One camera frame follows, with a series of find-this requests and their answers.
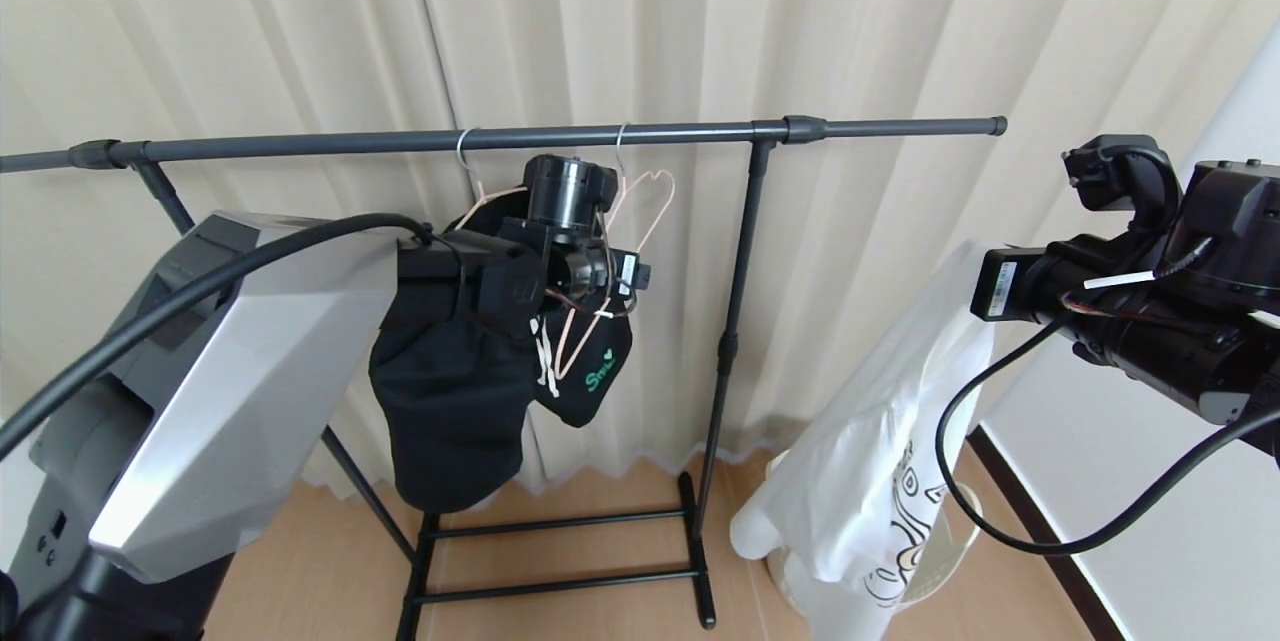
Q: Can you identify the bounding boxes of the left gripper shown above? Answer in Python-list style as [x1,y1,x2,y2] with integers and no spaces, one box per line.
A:
[548,241,653,307]

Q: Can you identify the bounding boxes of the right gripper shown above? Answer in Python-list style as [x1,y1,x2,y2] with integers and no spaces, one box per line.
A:
[970,236,1171,342]

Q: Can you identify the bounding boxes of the pink clothes hanger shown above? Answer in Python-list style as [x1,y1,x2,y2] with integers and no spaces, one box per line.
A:
[553,125,677,382]
[455,128,529,234]

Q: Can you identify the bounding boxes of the black printed shorts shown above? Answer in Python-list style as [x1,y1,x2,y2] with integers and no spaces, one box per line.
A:
[368,196,636,514]

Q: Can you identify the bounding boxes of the white printed T-shirt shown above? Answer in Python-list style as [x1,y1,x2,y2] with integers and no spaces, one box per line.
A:
[730,239,1001,641]

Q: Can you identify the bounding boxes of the white laundry basket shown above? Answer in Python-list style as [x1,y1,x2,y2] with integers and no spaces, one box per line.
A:
[765,506,986,622]

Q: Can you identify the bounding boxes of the black clothes rack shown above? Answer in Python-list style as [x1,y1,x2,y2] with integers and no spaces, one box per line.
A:
[0,116,1009,641]

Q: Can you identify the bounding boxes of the beige curtain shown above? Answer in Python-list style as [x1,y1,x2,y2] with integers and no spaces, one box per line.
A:
[0,0,1280,502]

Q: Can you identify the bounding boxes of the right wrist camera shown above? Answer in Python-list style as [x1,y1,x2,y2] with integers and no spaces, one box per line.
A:
[1062,134,1181,232]

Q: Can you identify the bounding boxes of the black cable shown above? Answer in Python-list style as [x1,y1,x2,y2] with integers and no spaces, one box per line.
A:
[0,213,436,462]
[935,311,1280,557]

